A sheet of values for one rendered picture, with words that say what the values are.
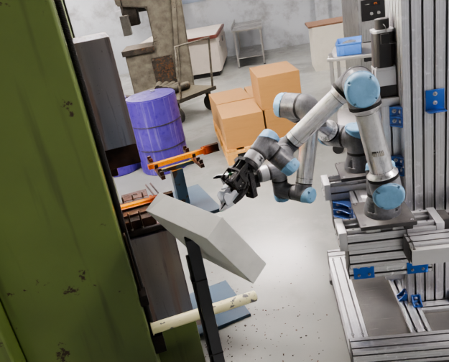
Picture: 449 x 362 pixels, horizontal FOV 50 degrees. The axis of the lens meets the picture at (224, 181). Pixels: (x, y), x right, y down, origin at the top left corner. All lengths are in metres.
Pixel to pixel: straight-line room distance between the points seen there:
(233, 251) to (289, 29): 11.06
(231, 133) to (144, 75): 4.14
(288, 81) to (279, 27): 7.36
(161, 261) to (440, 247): 1.13
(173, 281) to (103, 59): 0.98
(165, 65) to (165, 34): 0.52
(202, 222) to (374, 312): 1.34
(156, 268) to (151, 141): 3.12
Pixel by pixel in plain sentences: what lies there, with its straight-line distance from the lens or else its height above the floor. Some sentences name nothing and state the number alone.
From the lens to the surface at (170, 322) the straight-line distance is 1.98.
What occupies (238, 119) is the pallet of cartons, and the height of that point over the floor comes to 0.47.
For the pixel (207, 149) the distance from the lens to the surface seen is 2.61.
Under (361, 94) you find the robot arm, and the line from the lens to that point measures 1.73.
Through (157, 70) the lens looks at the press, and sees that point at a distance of 8.88.
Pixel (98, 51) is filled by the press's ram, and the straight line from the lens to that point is 1.79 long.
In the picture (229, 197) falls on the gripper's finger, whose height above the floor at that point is 1.10.
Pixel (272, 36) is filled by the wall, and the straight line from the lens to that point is 12.36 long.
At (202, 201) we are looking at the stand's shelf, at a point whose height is 0.74.
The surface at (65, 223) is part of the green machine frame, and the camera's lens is 1.67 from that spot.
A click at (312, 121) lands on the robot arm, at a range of 1.91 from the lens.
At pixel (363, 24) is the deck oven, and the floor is 0.97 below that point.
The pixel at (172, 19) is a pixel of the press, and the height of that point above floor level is 1.31.
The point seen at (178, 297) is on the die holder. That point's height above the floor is 0.58.
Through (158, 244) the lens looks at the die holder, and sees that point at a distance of 2.05.
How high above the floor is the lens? 1.83
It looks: 23 degrees down
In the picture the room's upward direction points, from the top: 11 degrees counter-clockwise
